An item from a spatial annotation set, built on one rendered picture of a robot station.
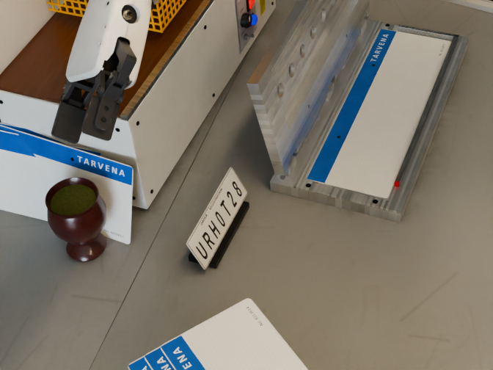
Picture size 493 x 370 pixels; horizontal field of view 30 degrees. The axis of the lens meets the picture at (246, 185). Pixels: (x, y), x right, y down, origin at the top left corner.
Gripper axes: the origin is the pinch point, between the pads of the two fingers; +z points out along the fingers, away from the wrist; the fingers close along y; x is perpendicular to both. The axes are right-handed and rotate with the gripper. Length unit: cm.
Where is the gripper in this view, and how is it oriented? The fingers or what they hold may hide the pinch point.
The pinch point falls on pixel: (81, 130)
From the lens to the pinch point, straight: 99.5
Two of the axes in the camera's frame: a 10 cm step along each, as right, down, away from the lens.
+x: -8.2, -2.8, -4.9
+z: -2.5, 9.6, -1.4
